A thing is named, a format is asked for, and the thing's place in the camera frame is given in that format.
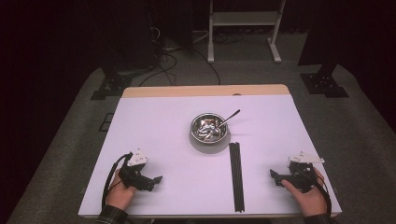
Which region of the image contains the person's right hand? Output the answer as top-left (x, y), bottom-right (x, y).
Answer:
top-left (280, 167), bottom-right (328, 218)

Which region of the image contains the stainless steel bowl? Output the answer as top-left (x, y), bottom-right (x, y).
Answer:
top-left (190, 112), bottom-right (230, 146)

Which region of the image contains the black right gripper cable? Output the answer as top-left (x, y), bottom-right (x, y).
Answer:
top-left (306, 172), bottom-right (332, 216)

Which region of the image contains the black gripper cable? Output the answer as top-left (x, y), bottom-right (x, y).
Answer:
top-left (306, 172), bottom-right (332, 216)
top-left (101, 152), bottom-right (134, 210)

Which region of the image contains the black floor cable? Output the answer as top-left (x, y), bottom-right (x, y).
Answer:
top-left (138, 51), bottom-right (179, 88)
top-left (191, 48), bottom-right (222, 86)

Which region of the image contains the black metal stand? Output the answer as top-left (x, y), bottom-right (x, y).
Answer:
top-left (90, 64), bottom-right (134, 101)
top-left (299, 60), bottom-right (349, 99)

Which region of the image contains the person's left hand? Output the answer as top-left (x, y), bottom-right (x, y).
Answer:
top-left (106, 169), bottom-right (136, 212)

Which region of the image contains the wooden table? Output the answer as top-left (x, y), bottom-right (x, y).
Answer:
top-left (78, 83), bottom-right (343, 218)

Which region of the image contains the black utensil in bowl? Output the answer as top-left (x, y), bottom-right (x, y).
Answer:
top-left (204, 108), bottom-right (242, 141)

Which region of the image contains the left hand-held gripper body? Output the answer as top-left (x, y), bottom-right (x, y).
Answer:
top-left (118, 147), bottom-right (153, 190)

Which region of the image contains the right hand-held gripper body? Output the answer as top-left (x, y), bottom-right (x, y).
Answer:
top-left (279, 150), bottom-right (325, 193)

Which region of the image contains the white metal stand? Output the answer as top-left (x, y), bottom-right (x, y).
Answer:
top-left (206, 0), bottom-right (287, 64)

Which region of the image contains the black cable bundle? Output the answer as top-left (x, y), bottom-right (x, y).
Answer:
top-left (214, 30), bottom-right (248, 45)

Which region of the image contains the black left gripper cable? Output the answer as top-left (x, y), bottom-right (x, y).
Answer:
top-left (101, 152), bottom-right (134, 210)

